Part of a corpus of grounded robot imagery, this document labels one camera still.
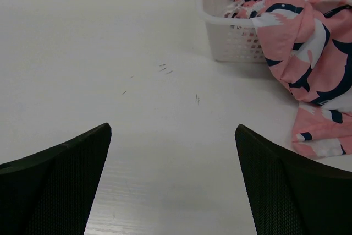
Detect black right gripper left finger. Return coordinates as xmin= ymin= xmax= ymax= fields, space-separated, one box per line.
xmin=1 ymin=123 xmax=112 ymax=235

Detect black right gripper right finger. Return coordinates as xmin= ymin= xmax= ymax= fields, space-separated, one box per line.
xmin=235 ymin=124 xmax=351 ymax=234

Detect pink shark print shorts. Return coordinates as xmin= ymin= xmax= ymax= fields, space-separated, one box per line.
xmin=225 ymin=0 xmax=351 ymax=159

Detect white plastic laundry basket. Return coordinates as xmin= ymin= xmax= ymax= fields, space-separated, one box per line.
xmin=196 ymin=0 xmax=266 ymax=63

